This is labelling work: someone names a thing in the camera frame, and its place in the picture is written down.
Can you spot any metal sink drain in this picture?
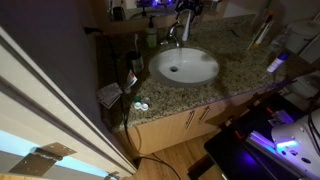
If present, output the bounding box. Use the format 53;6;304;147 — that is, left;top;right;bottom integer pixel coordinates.
169;66;179;72

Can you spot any metal toothbrush cup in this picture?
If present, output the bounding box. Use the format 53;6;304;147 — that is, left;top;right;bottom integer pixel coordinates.
126;51;144;74

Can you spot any chrome faucet with handle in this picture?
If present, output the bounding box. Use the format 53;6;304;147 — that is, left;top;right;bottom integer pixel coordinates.
160;9;195;48

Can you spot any wooden vanity cabinet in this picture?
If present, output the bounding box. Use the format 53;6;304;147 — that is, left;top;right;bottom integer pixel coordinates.
114;84;278;158

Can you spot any wall mirror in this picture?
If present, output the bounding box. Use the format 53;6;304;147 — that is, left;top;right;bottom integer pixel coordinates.
105;0;229;22

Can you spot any white red toothpaste tube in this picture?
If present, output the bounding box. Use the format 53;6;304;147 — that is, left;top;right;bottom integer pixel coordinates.
124;70;137;94

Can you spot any green soap pump bottle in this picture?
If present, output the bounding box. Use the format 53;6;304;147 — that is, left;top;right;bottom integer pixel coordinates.
146;15;157;48

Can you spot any white yellow contact lens case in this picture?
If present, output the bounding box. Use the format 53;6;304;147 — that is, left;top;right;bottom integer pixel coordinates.
134;102;149;111

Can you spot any green lens case cap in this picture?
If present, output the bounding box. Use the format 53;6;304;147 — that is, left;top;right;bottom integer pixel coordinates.
133;96;141;102

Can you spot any white toothbrush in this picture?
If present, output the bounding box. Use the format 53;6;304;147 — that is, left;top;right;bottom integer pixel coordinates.
134;33;139;56

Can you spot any right cabinet door handle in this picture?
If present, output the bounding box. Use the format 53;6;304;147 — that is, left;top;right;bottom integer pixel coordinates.
198;106;210;125

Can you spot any left cabinet door handle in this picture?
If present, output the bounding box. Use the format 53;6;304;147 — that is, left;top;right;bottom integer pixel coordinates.
185;110;196;129

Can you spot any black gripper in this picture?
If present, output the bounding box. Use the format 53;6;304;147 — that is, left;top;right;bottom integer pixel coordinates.
175;0;204;15

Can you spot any cabinet door handle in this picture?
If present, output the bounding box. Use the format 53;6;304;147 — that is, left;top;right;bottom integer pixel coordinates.
185;110;196;129
198;106;210;125

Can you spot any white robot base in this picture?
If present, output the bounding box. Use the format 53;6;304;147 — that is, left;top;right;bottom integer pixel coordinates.
271;116;320;180

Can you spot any white tube orange cap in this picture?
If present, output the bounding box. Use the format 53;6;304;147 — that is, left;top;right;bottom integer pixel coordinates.
253;14;273;48

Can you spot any white oval sink basin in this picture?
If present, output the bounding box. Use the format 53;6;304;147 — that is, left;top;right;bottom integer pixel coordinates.
148;48;220;88

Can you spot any white door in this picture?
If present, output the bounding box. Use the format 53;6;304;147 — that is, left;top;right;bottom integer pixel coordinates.
0;29;137;178

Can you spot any metal door hinge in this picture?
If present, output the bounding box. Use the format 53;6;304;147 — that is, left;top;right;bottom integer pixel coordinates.
9;142;76;177

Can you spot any black robot cart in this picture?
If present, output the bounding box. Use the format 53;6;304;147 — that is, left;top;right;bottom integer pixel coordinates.
188;94;319;180

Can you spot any black hairpin on counter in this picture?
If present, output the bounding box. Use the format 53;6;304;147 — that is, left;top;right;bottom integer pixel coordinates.
230;29;240;38

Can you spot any black power cable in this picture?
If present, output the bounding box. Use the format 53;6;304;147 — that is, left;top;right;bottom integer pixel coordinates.
83;26;183;180

